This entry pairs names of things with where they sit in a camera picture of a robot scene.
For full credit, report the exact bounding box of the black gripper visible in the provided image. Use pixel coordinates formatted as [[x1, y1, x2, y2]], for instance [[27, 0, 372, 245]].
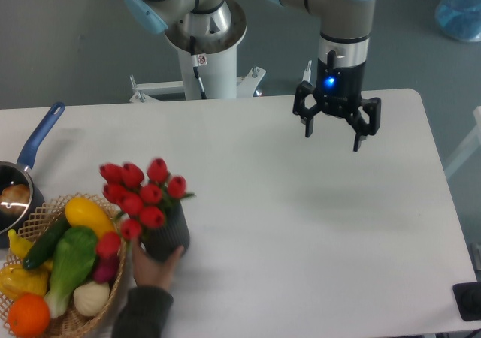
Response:
[[292, 59, 381, 152]]

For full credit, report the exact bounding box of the brown bread roll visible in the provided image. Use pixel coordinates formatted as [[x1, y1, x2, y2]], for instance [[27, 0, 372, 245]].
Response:
[[1, 184, 30, 217]]

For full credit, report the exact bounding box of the yellow squash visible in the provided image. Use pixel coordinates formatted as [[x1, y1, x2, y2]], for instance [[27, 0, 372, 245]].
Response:
[[65, 196, 116, 239]]

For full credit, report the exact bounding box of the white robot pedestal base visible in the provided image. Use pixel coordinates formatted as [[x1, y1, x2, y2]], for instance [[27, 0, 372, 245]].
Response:
[[130, 0, 266, 102]]

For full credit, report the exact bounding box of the yellow banana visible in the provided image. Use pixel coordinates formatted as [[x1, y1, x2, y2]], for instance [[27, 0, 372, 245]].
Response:
[[8, 229, 34, 260]]

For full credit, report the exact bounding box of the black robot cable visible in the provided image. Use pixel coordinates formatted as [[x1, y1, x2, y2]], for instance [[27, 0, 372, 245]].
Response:
[[189, 35, 208, 100]]

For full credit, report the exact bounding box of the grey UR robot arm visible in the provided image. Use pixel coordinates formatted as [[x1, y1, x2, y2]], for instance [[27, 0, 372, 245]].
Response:
[[124, 0, 381, 146]]

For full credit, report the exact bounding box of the white garlic bulb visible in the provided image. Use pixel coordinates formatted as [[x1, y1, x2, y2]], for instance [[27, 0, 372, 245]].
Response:
[[73, 281, 110, 317]]

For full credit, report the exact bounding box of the green leafy cabbage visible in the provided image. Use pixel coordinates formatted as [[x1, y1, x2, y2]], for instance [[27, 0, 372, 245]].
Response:
[[44, 226, 98, 319]]

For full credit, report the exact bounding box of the orange fruit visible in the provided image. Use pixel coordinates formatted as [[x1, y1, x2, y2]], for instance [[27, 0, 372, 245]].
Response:
[[7, 294, 50, 337]]

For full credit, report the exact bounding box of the purple red radish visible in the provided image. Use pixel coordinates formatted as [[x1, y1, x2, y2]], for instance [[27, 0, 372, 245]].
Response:
[[92, 231, 121, 283]]

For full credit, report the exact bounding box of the person's hand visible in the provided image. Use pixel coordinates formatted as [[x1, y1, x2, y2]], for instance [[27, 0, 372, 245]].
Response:
[[132, 239, 184, 291]]

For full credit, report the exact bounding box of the dark grey ribbed vase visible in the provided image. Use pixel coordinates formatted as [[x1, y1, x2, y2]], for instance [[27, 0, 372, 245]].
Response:
[[140, 203, 190, 262]]

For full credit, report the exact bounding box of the dark green cucumber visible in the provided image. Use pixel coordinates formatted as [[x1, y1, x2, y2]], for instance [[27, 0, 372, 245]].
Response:
[[23, 214, 71, 270]]

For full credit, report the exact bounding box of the red tulip bouquet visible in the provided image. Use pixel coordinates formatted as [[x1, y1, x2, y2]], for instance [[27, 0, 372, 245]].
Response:
[[99, 158, 195, 241]]

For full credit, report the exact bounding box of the black device at edge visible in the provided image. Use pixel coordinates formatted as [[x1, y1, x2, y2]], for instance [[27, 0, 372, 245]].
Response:
[[452, 282, 481, 321]]

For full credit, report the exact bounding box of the dark grey sleeved forearm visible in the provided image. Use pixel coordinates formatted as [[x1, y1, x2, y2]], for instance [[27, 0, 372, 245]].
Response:
[[110, 286, 174, 337]]

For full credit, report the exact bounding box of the blue handled saucepan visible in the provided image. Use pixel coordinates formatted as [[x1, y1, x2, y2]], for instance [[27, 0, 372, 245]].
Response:
[[1, 102, 65, 249]]

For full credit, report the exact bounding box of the blue translucent bag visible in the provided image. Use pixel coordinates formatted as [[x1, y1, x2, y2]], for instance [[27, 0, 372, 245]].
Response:
[[434, 0, 480, 43]]

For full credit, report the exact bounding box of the yellow bell pepper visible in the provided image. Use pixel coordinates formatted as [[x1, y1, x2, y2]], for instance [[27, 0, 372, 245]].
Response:
[[1, 264, 49, 300]]

